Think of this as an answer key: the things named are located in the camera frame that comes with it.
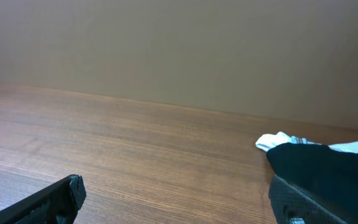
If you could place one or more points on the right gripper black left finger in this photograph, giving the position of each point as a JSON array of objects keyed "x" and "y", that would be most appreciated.
[{"x": 58, "y": 203}]

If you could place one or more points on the black shorts with mesh lining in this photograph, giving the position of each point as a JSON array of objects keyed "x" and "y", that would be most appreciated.
[{"x": 330, "y": 174}]

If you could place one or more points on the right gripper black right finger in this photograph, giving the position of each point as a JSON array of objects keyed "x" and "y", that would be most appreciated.
[{"x": 292, "y": 205}]

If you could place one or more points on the white shirt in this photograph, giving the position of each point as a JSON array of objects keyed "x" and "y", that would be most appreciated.
[{"x": 269, "y": 141}]

